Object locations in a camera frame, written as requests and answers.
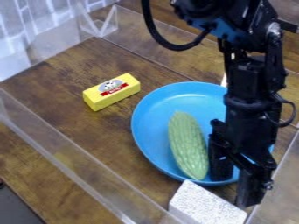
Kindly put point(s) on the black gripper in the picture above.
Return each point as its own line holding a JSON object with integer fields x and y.
{"x": 240, "y": 144}

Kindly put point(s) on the green bumpy gourd toy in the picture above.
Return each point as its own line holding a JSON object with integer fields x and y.
{"x": 188, "y": 145}

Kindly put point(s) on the blue round tray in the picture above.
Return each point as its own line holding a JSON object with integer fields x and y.
{"x": 205, "y": 136}

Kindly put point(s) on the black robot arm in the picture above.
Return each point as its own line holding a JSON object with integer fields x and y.
{"x": 249, "y": 38}

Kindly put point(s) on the white speckled foam block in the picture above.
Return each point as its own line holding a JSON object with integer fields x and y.
{"x": 196, "y": 206}

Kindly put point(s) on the yellow butter box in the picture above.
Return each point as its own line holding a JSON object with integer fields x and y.
{"x": 110, "y": 91}

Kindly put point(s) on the clear acrylic enclosure wall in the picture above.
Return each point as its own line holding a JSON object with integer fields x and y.
{"x": 68, "y": 158}

